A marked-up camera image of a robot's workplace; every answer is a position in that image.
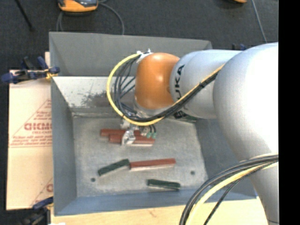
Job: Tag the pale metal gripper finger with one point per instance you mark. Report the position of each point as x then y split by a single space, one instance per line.
126 141
131 135

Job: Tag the red-brown flat block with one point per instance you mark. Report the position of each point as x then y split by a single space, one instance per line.
143 140
152 164
111 132

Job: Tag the dark green flat block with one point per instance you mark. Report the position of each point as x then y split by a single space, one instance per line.
164 185
113 167

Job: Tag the grey metal bin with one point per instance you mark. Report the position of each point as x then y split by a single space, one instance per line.
93 149

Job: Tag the brown cardboard board red print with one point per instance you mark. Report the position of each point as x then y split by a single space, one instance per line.
28 167

